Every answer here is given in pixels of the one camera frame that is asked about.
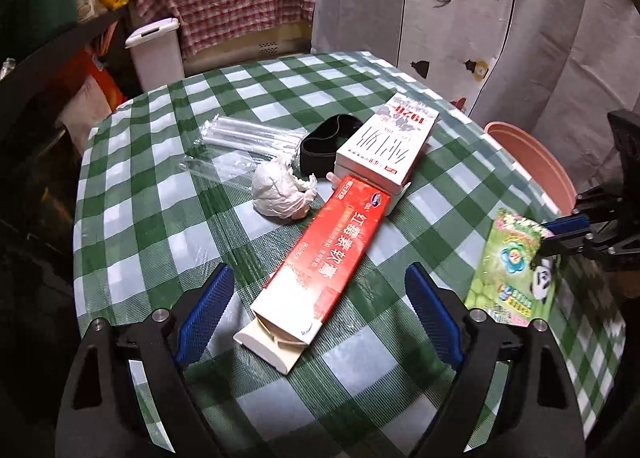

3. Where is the white red carton box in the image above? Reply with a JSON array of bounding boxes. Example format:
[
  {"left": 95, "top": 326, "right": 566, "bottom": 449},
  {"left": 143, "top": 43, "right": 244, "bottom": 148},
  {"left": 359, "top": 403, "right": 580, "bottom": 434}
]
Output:
[{"left": 333, "top": 93, "right": 439, "bottom": 198}]

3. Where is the pink plastic basin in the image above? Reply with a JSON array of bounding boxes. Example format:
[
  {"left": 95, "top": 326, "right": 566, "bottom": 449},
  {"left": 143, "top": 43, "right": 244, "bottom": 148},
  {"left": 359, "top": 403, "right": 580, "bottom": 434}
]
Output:
[{"left": 484, "top": 121, "right": 577, "bottom": 215}]

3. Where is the orange red bag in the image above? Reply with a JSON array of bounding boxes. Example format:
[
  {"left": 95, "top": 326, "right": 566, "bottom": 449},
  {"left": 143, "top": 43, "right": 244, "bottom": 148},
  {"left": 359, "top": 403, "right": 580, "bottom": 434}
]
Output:
[{"left": 54, "top": 45, "right": 126, "bottom": 110}]

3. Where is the white pedal trash bin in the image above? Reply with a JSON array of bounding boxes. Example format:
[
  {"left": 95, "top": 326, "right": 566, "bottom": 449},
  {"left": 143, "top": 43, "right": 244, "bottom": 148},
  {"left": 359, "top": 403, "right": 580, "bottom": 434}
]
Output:
[{"left": 125, "top": 17, "right": 184, "bottom": 92}]

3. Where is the black elastic band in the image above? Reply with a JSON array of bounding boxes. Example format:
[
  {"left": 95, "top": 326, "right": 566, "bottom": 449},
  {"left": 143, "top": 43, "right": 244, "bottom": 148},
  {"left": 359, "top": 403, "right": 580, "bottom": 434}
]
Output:
[{"left": 299, "top": 114, "right": 363, "bottom": 178}]

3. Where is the green panda snack packet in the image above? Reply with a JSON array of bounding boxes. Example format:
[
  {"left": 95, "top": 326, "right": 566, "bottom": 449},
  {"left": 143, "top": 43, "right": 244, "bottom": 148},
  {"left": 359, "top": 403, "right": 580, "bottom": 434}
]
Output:
[{"left": 464, "top": 209, "right": 559, "bottom": 326}]

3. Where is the white tissue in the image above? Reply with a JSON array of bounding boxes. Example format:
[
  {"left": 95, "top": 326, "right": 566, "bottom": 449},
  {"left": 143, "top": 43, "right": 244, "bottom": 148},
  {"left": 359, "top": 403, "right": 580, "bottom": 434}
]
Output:
[{"left": 252, "top": 158, "right": 318, "bottom": 221}]

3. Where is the clear plastic wrapper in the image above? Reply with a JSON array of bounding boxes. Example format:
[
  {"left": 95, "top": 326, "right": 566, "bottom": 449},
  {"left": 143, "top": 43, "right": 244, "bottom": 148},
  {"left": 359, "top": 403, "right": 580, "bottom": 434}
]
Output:
[{"left": 178, "top": 114, "right": 307, "bottom": 188}]

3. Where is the grey deer print cover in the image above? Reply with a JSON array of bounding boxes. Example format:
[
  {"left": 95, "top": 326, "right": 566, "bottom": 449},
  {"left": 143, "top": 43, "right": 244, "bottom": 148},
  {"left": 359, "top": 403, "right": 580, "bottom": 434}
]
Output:
[{"left": 311, "top": 0, "right": 639, "bottom": 189}]

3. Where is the white sack on floor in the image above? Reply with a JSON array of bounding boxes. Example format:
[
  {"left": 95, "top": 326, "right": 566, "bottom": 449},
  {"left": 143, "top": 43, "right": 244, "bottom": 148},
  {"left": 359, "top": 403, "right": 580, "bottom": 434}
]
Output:
[{"left": 56, "top": 76, "right": 112, "bottom": 155}]

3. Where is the red white toothpaste box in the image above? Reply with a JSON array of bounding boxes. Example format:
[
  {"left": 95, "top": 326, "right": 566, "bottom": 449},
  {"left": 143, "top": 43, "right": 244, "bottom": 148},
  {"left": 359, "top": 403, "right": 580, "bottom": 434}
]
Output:
[{"left": 233, "top": 176, "right": 390, "bottom": 376}]

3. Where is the green white checkered tablecloth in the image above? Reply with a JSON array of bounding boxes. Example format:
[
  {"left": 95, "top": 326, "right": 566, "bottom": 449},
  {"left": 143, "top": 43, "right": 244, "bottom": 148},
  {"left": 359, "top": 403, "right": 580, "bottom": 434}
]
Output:
[{"left": 71, "top": 49, "right": 629, "bottom": 458}]

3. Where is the black storage shelf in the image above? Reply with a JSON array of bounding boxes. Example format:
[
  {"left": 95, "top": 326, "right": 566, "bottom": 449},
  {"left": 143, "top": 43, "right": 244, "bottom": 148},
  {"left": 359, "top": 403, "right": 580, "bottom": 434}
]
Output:
[{"left": 0, "top": 0, "right": 132, "bottom": 150}]

